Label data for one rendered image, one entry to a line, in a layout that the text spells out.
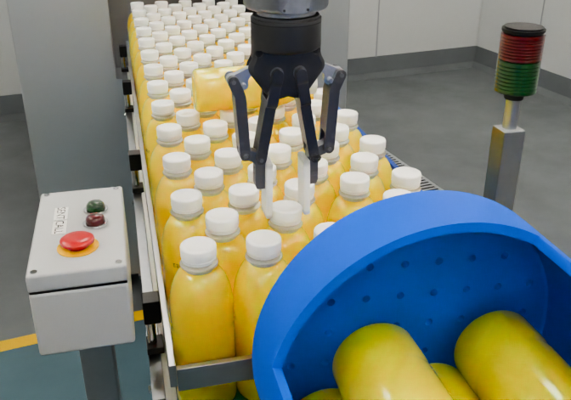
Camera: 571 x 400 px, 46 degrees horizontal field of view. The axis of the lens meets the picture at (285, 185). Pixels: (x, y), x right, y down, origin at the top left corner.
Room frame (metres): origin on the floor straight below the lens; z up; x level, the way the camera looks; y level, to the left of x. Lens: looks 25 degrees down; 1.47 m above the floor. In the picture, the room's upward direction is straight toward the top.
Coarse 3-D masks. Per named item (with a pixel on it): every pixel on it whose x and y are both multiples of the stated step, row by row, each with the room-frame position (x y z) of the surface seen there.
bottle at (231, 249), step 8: (208, 232) 0.69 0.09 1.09; (216, 240) 0.69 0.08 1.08; (224, 240) 0.68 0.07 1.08; (232, 240) 0.69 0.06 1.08; (240, 240) 0.69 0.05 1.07; (224, 248) 0.68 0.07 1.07; (232, 248) 0.68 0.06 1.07; (240, 248) 0.69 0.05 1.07; (224, 256) 0.67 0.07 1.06; (232, 256) 0.67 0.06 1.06; (240, 256) 0.68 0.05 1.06; (224, 264) 0.67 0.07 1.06; (232, 264) 0.67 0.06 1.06; (232, 272) 0.67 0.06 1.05; (232, 280) 0.67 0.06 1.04; (232, 288) 0.67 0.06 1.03
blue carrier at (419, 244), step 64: (448, 192) 0.49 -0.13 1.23; (320, 256) 0.44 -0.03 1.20; (384, 256) 0.48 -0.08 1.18; (448, 256) 0.49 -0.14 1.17; (512, 256) 0.51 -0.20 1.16; (320, 320) 0.47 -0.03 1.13; (384, 320) 0.48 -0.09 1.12; (448, 320) 0.50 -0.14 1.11; (256, 384) 0.44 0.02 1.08; (320, 384) 0.47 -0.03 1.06
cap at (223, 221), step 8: (216, 208) 0.72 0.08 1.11; (224, 208) 0.72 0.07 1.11; (208, 216) 0.70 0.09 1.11; (216, 216) 0.70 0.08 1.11; (224, 216) 0.70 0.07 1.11; (232, 216) 0.70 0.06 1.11; (208, 224) 0.69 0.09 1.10; (216, 224) 0.68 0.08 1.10; (224, 224) 0.68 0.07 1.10; (232, 224) 0.69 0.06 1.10; (216, 232) 0.68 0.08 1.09; (224, 232) 0.68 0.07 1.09; (232, 232) 0.69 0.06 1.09
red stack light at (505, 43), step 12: (504, 36) 1.00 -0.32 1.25; (516, 36) 0.99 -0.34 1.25; (540, 36) 0.99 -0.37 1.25; (504, 48) 1.00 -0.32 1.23; (516, 48) 0.98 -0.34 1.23; (528, 48) 0.98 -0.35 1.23; (540, 48) 0.99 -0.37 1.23; (504, 60) 0.99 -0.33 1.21; (516, 60) 0.98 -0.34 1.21; (528, 60) 0.98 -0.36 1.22; (540, 60) 0.99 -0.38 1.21
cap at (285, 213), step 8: (280, 200) 0.74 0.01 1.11; (288, 200) 0.74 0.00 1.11; (280, 208) 0.71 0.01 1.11; (288, 208) 0.71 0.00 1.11; (296, 208) 0.71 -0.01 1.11; (280, 216) 0.70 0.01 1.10; (288, 216) 0.70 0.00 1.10; (296, 216) 0.70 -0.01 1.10; (280, 224) 0.70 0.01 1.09; (288, 224) 0.70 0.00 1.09; (296, 224) 0.71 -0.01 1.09
